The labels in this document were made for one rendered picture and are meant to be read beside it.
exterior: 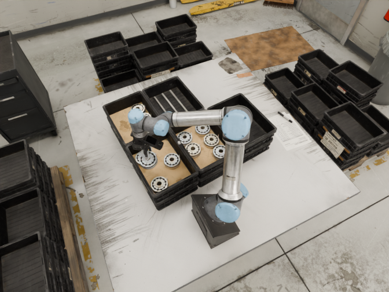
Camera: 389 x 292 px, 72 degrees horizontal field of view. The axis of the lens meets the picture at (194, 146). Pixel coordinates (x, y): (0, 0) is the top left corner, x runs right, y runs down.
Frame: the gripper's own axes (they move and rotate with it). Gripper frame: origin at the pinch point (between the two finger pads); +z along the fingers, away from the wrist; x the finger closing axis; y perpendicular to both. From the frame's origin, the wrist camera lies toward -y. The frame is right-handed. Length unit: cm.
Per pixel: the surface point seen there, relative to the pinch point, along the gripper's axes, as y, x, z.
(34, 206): 93, 23, 61
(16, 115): 148, -53, 53
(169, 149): -6.4, -15.5, 16.3
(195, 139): -21.9, -26.8, 16.3
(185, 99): -8, -62, 17
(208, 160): -32.8, -11.4, 16.4
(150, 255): -9, 48, 29
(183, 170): -18.8, -1.7, 16.3
